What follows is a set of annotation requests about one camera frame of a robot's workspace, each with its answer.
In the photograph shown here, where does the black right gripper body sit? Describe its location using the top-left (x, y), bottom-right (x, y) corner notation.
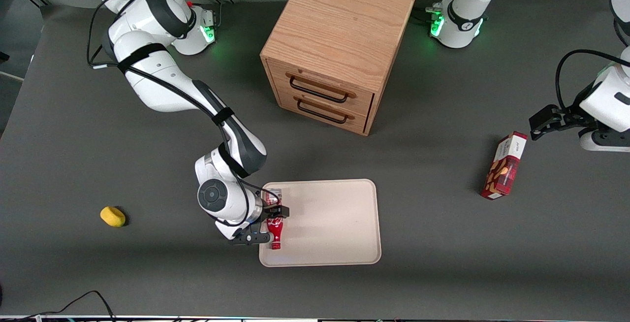
top-left (246, 199), bottom-right (274, 235)

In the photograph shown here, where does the red coke bottle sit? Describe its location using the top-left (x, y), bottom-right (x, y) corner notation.
top-left (265, 189), bottom-right (285, 251)

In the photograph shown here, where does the beige rectangular tray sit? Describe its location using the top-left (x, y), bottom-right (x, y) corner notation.
top-left (258, 179), bottom-right (382, 268)

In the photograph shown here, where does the red snack box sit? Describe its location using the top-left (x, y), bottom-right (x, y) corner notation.
top-left (480, 131), bottom-right (528, 201)

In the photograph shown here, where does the wooden drawer front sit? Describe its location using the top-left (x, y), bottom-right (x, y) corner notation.
top-left (267, 59), bottom-right (375, 116)
top-left (276, 89), bottom-right (370, 134)

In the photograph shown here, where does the yellow lemon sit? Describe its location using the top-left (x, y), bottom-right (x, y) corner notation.
top-left (99, 206), bottom-right (126, 228)

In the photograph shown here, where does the wooden drawer cabinet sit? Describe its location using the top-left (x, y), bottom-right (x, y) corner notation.
top-left (260, 0), bottom-right (418, 137)

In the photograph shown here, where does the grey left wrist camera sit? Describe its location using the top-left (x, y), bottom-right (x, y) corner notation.
top-left (579, 127), bottom-right (630, 153)

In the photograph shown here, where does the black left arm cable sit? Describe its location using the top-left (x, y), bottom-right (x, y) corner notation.
top-left (555, 49), bottom-right (630, 112)

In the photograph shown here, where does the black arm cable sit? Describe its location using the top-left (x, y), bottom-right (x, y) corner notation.
top-left (87, 0), bottom-right (269, 228)
top-left (555, 49), bottom-right (630, 112)

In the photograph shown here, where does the black drawer handle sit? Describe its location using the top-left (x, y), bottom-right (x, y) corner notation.
top-left (289, 76), bottom-right (350, 104)
top-left (296, 98), bottom-right (349, 125)

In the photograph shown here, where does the black left base cable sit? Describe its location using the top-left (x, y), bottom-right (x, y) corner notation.
top-left (412, 0), bottom-right (460, 23)

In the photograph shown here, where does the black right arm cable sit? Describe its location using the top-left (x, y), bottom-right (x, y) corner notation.
top-left (87, 0), bottom-right (269, 228)

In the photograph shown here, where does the black cable on table edge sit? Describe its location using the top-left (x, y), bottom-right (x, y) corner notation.
top-left (0, 290), bottom-right (117, 322)

